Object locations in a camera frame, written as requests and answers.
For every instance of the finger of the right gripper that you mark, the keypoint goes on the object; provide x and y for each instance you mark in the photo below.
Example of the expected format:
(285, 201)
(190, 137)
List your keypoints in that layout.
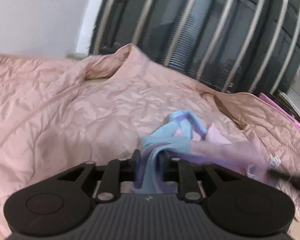
(291, 179)

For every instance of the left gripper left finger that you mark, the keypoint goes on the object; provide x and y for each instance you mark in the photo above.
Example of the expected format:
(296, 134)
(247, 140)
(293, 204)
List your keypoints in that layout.
(113, 174)

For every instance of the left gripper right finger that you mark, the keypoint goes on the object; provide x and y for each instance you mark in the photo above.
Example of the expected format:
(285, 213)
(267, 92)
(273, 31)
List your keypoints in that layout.
(180, 172)

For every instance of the pink blue purple garment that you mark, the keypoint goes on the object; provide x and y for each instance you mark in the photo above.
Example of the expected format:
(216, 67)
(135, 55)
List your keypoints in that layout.
(186, 137)

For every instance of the pink quilted jacket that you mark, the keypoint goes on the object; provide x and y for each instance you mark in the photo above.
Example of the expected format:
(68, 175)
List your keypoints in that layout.
(58, 113)

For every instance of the pink box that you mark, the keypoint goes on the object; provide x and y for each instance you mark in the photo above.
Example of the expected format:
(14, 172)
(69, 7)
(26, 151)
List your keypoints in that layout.
(269, 99)

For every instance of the steel window guard rail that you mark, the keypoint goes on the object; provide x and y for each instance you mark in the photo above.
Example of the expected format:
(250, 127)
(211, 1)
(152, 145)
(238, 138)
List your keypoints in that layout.
(229, 45)

